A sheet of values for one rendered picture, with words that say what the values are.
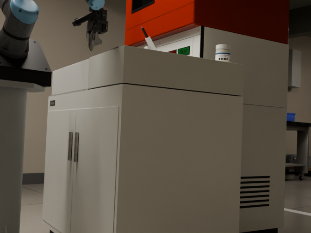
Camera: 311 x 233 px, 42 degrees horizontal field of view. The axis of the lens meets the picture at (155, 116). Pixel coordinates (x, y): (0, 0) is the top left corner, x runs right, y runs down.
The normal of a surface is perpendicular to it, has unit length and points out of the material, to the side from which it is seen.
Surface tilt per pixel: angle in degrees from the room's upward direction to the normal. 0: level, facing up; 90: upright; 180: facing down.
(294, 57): 90
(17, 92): 90
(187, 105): 90
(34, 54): 45
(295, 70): 90
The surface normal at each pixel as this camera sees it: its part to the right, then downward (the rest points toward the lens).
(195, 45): -0.85, -0.06
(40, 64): 0.48, -0.71
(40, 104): 0.64, 0.00
